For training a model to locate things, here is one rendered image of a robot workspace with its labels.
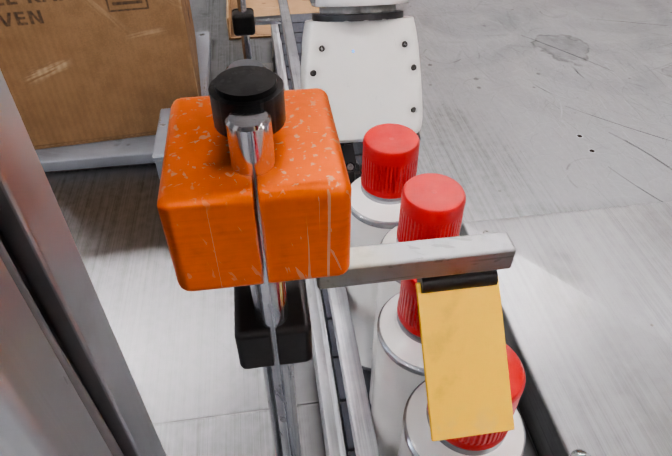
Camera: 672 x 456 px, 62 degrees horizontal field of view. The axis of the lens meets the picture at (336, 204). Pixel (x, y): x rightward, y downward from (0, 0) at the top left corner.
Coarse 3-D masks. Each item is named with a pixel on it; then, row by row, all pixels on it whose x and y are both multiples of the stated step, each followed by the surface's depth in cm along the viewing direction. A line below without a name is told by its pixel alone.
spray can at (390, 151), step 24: (384, 144) 32; (408, 144) 32; (384, 168) 32; (408, 168) 32; (360, 192) 35; (384, 192) 33; (360, 216) 34; (384, 216) 34; (360, 240) 35; (360, 288) 38; (360, 312) 40; (360, 336) 42
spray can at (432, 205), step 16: (416, 176) 30; (432, 176) 30; (416, 192) 29; (432, 192) 29; (448, 192) 29; (464, 192) 29; (400, 208) 30; (416, 208) 28; (432, 208) 28; (448, 208) 28; (400, 224) 30; (416, 224) 29; (432, 224) 28; (448, 224) 28; (384, 240) 32; (400, 240) 30; (384, 288) 32
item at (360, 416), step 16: (288, 16) 76; (288, 32) 72; (288, 48) 69; (336, 288) 40; (336, 304) 39; (336, 320) 38; (336, 336) 38; (352, 336) 37; (352, 352) 36; (352, 368) 35; (352, 384) 34; (352, 400) 34; (368, 400) 34; (352, 416) 33; (368, 416) 33; (352, 432) 33; (368, 432) 32; (368, 448) 31
